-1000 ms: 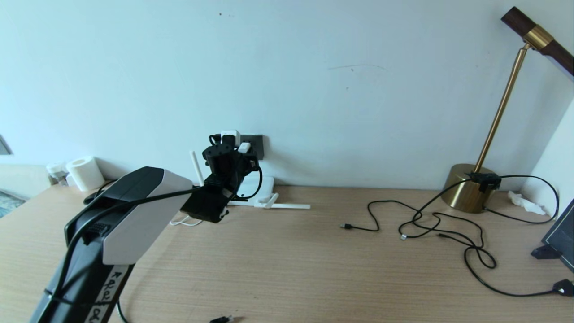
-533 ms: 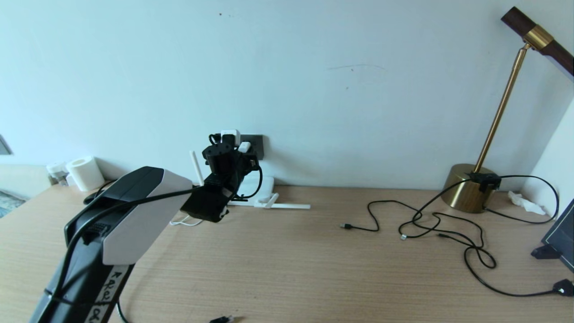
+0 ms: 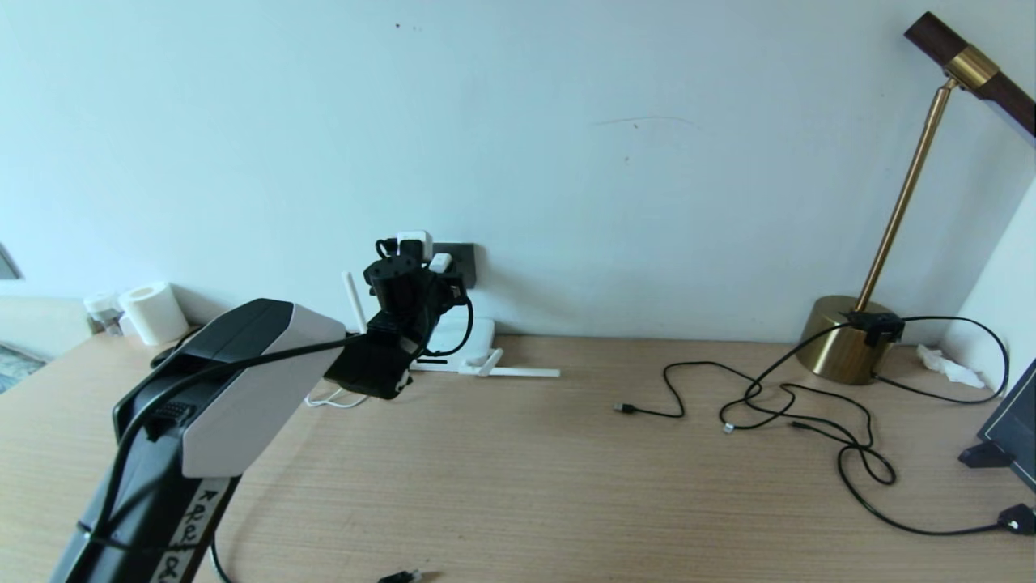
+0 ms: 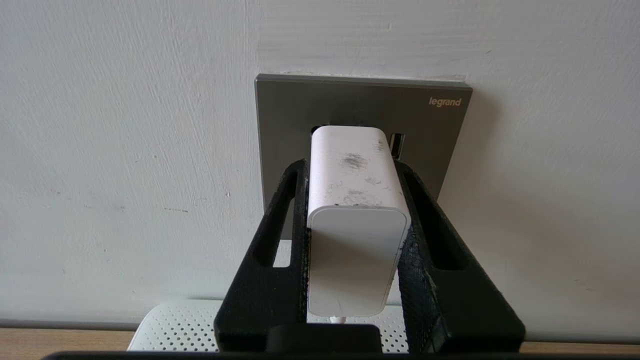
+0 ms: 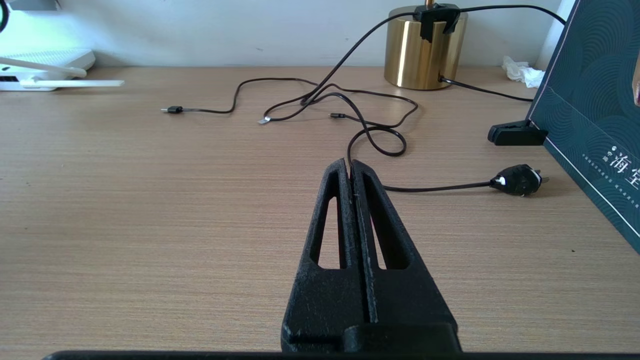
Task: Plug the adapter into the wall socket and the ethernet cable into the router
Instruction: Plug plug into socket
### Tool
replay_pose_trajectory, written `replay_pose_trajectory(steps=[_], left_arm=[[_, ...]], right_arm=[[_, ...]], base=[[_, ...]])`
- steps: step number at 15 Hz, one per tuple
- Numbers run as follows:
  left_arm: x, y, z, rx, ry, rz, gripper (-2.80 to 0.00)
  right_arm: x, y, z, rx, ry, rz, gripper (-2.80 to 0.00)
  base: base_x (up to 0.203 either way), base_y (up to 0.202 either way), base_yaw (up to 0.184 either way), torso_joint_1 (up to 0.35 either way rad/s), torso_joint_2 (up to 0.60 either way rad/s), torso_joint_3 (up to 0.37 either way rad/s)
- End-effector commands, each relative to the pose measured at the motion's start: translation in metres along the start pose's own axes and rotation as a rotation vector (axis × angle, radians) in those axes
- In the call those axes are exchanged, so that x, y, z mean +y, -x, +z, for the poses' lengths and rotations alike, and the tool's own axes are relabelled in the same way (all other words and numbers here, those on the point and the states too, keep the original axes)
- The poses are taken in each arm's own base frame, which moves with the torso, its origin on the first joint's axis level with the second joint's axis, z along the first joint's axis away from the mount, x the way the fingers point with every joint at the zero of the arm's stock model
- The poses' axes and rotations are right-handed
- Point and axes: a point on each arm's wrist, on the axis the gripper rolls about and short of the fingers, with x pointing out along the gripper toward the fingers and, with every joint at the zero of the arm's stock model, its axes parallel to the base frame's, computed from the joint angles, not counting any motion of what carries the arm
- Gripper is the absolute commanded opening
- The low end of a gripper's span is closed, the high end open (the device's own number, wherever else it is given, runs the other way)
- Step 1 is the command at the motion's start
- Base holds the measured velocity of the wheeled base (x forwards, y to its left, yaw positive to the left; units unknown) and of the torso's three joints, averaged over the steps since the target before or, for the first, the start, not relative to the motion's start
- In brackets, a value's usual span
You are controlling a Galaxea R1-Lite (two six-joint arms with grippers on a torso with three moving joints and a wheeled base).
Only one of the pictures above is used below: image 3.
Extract white router with antennas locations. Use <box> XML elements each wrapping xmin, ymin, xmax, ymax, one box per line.
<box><xmin>346</xmin><ymin>271</ymin><xmax>561</xmax><ymax>379</ymax></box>

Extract patterned grey fabric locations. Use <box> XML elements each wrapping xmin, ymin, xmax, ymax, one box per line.
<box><xmin>0</xmin><ymin>344</ymin><xmax>48</xmax><ymax>395</ymax></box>

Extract black ethernet cable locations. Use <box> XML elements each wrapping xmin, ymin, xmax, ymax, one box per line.
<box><xmin>209</xmin><ymin>534</ymin><xmax>423</xmax><ymax>583</ymax></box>

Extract white toilet paper roll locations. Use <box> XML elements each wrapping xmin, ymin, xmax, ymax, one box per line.
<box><xmin>120</xmin><ymin>282</ymin><xmax>189</xmax><ymax>347</ymax></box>

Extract beige upholstered furniture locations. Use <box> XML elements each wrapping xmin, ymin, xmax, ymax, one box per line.
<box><xmin>0</xmin><ymin>298</ymin><xmax>94</xmax><ymax>361</ymax></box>

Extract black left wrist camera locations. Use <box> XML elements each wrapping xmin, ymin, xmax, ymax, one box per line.
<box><xmin>375</xmin><ymin>231</ymin><xmax>432</xmax><ymax>264</ymax></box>

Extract black lamp power cable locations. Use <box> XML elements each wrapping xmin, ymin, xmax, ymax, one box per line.
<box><xmin>872</xmin><ymin>316</ymin><xmax>1010</xmax><ymax>406</ymax></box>

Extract black usb cables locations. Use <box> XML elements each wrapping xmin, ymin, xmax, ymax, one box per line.
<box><xmin>614</xmin><ymin>362</ymin><xmax>897</xmax><ymax>487</ymax></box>

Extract black cable with silver tip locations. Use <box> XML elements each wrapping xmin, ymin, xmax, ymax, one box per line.
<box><xmin>719</xmin><ymin>320</ymin><xmax>860</xmax><ymax>434</ymax></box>

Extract brass desk lamp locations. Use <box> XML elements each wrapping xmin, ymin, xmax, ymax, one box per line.
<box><xmin>795</xmin><ymin>11</ymin><xmax>1036</xmax><ymax>385</ymax></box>

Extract grey wall power socket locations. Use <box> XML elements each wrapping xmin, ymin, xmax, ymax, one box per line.
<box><xmin>433</xmin><ymin>243</ymin><xmax>477</xmax><ymax>290</ymax></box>

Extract crumpled white tissue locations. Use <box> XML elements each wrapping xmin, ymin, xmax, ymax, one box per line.
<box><xmin>916</xmin><ymin>344</ymin><xmax>986</xmax><ymax>388</ymax></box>

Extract black adapter block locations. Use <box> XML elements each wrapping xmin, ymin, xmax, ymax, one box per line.
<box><xmin>842</xmin><ymin>310</ymin><xmax>906</xmax><ymax>347</ymax></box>

